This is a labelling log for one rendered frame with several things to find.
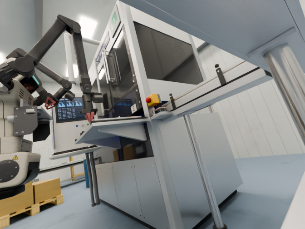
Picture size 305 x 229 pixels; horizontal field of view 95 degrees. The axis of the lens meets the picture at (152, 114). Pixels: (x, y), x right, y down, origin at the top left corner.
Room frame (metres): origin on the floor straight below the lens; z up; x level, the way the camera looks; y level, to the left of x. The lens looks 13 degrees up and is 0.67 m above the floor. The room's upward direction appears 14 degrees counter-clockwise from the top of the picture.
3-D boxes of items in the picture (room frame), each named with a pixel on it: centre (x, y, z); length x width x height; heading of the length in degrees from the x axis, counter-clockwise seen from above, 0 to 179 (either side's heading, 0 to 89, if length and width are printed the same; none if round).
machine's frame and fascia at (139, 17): (2.13, 0.28, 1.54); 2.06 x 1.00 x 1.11; 39
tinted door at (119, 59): (1.23, 0.19, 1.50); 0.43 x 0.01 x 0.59; 39
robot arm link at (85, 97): (0.87, 0.40, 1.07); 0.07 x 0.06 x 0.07; 127
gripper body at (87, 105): (0.87, 0.40, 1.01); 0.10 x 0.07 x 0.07; 128
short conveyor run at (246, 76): (0.85, -0.32, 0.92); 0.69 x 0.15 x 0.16; 39
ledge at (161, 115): (1.00, -0.07, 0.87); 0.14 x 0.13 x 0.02; 129
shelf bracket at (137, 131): (0.99, 0.23, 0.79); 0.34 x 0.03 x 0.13; 129
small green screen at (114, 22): (1.17, 0.16, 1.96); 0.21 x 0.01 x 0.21; 39
